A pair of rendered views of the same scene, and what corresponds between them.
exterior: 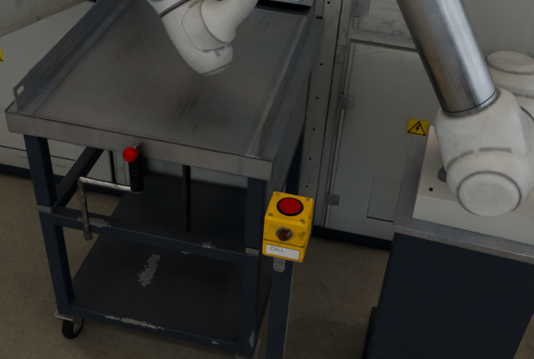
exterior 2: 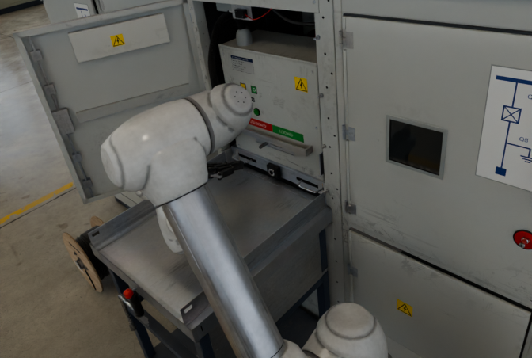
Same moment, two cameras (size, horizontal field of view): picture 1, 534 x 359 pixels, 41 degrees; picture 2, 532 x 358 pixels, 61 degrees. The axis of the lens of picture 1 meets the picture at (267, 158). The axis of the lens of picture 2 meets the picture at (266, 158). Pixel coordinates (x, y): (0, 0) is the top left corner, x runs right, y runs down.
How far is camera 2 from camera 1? 1.01 m
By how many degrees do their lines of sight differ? 31
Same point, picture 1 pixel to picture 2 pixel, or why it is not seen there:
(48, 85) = (123, 230)
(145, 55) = not seen: hidden behind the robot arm
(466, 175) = not seen: outside the picture
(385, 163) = (385, 325)
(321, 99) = (338, 263)
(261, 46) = (268, 225)
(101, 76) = (155, 230)
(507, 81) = (327, 339)
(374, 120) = (373, 291)
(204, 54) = (169, 241)
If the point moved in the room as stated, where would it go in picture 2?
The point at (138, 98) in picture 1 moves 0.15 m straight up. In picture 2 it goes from (161, 252) to (150, 218)
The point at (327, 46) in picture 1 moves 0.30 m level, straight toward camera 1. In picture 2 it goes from (336, 227) to (292, 279)
